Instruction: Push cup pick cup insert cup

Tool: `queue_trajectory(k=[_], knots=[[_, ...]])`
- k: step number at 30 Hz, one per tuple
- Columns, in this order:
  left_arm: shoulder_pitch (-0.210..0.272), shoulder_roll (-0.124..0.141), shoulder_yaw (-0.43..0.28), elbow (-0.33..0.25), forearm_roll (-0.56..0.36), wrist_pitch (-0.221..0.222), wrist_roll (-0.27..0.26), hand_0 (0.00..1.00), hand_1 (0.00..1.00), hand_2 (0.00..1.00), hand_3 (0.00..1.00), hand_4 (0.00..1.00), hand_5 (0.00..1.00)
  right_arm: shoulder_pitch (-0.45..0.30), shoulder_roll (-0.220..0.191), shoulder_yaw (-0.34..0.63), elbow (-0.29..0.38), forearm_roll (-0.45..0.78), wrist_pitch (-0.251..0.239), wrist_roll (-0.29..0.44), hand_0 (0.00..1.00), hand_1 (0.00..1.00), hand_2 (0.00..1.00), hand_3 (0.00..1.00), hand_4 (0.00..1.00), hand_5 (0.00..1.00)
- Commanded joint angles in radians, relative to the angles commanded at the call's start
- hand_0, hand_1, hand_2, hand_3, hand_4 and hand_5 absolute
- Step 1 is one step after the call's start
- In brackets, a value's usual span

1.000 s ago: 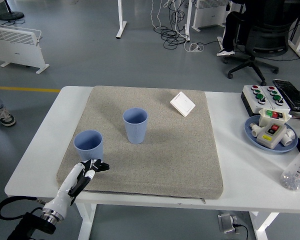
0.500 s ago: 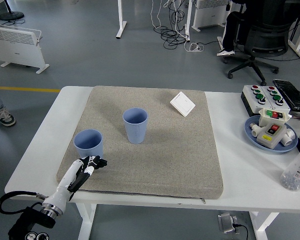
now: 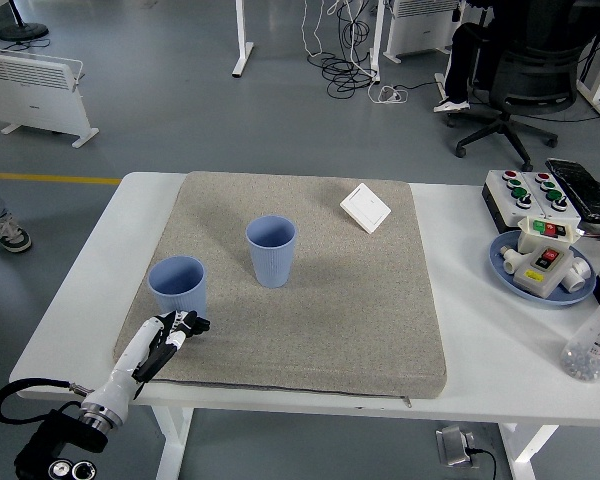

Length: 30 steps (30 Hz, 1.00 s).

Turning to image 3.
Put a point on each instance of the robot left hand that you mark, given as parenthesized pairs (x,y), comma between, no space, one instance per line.
(130,357)

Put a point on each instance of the blue ribbed plastic cup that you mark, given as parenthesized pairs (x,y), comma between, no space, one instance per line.
(272,265)
(177,297)

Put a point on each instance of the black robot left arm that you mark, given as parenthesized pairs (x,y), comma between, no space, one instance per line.
(65,435)

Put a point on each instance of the white push-button control box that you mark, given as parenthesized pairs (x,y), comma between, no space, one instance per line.
(550,188)
(502,197)

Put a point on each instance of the white table leg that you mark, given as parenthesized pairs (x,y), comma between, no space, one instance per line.
(172,440)
(522,450)

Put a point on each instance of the person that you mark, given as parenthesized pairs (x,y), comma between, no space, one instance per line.
(10,237)
(460,55)

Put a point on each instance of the grey-brown mat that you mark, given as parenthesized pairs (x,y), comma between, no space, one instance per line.
(330,310)

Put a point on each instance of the white panel heater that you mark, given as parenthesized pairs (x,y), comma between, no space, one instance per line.
(420,30)
(35,95)

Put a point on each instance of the silver foot pedal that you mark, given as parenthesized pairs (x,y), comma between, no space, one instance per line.
(452,445)

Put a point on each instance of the white desk leg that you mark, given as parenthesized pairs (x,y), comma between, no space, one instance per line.
(242,35)
(376,40)

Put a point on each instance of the black fan stand base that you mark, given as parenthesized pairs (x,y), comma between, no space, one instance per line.
(22,32)

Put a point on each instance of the white pipe fitting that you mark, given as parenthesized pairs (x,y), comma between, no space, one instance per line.
(577,275)
(511,260)

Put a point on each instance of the blue plate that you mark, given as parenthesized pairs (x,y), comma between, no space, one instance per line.
(550,299)

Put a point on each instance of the clear red-capped bead bottle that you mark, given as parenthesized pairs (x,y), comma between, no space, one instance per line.
(590,345)

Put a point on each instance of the black wrapped flat object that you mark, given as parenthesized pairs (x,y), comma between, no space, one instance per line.
(585,190)

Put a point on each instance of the black office chair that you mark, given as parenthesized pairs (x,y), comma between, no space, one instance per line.
(535,75)

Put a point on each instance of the white wall switch plate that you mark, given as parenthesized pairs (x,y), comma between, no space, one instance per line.
(365,207)

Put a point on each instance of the beige red rocker switch box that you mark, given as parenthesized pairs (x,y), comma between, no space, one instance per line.
(535,280)

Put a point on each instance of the white red-green switch box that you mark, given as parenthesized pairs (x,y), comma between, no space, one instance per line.
(530,240)

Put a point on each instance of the white desk frame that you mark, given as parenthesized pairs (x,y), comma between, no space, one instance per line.
(587,85)

